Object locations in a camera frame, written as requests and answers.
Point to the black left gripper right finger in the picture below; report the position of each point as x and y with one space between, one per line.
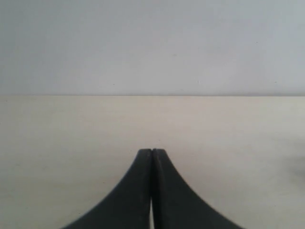
175 205

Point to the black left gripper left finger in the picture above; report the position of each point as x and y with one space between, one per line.
127 206

